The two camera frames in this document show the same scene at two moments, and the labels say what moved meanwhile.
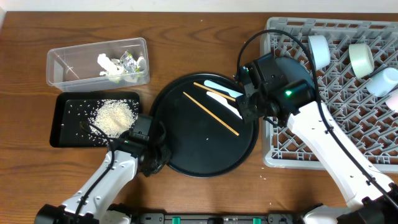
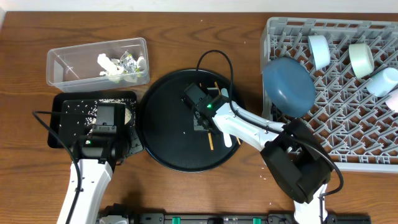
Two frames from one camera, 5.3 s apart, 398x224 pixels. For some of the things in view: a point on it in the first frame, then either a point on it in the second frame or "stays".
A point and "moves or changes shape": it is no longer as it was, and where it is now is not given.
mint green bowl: (361, 59) stays
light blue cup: (382, 83) stays
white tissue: (113, 66) stays
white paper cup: (392, 101) stays
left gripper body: (163, 155) -> (125, 137)
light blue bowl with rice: (319, 51) stays
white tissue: (142, 63) stays
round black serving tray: (199, 145) moves or changes shape
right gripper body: (251, 108) -> (198, 117)
